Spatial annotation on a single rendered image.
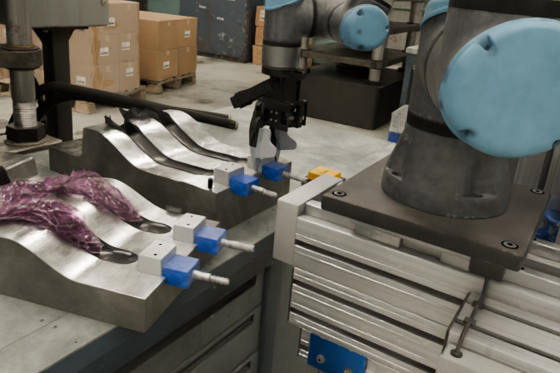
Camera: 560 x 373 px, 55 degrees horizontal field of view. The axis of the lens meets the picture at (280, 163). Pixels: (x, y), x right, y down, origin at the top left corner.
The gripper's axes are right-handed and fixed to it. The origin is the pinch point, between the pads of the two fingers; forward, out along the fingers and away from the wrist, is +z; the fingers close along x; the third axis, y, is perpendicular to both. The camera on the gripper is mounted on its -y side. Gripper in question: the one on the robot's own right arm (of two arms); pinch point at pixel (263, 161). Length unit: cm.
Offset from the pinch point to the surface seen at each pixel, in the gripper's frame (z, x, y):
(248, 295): 28.6, -5.9, 2.7
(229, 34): 51, 546, -442
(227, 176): -0.2, -13.3, 0.9
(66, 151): 4.4, -17.3, -42.1
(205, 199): 3.4, -17.8, -0.5
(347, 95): 62, 357, -153
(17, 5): -24, -8, -72
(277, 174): 1.1, -2.1, 5.1
